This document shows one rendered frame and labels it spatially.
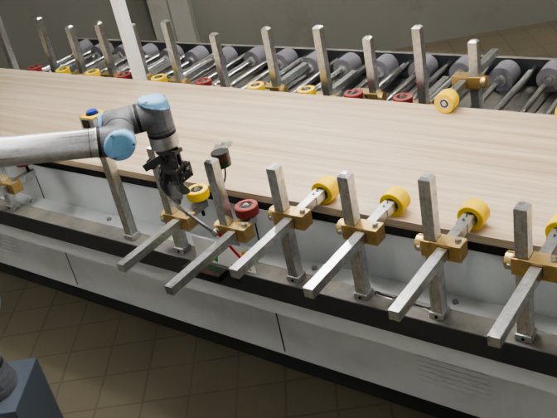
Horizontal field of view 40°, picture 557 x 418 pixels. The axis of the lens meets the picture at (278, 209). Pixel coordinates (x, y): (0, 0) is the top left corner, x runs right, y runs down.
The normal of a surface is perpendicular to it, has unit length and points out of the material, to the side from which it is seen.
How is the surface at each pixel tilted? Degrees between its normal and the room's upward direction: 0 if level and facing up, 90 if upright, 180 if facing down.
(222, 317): 90
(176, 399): 0
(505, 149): 0
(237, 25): 90
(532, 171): 0
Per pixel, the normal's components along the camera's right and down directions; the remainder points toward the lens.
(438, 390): -0.56, 0.50
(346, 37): 0.01, 0.50
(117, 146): 0.30, 0.44
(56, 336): -0.18, -0.85
